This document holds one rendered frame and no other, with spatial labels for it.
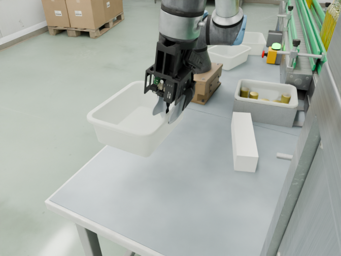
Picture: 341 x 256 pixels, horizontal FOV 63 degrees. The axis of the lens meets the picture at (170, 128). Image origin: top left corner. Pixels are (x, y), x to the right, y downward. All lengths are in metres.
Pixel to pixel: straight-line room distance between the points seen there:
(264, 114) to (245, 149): 0.26
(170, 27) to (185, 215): 0.46
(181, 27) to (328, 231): 0.36
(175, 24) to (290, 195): 0.31
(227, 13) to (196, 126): 0.42
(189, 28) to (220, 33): 0.65
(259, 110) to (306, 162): 0.76
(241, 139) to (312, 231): 0.63
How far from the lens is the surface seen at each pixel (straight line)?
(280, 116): 1.09
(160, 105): 0.61
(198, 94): 1.17
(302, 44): 1.59
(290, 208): 0.38
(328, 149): 0.24
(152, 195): 0.79
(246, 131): 0.94
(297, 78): 1.23
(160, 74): 0.52
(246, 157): 0.84
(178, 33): 0.49
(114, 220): 0.75
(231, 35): 1.15
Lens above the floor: 1.34
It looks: 35 degrees down
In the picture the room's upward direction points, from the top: straight up
